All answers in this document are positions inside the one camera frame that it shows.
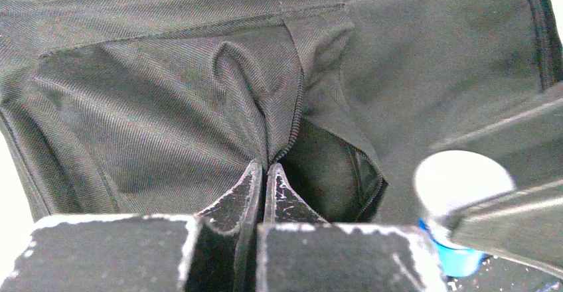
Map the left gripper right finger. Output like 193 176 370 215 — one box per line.
256 164 446 291

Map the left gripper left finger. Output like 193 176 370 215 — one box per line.
1 161 262 291

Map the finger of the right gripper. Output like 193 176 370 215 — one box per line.
432 84 562 277

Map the small blue capped bottle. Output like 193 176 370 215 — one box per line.
413 150 517 279

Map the black student backpack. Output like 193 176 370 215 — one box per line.
1 0 562 224

